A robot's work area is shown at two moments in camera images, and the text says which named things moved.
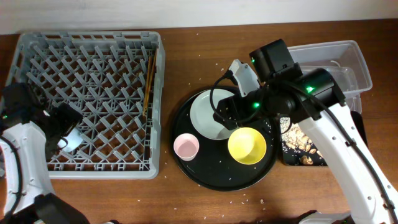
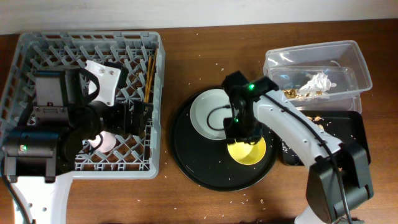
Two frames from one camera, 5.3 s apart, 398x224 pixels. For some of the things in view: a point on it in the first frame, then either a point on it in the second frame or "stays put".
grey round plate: (202, 117) stays put
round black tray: (214, 168) stays put
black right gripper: (228, 103) to (232, 133)
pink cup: (186, 146) to (104, 142)
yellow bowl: (247, 145) stays put
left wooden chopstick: (147, 86) stays put
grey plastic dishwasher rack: (117, 80) stays put
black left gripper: (71, 117) to (138, 119)
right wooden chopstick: (152, 84) stays put
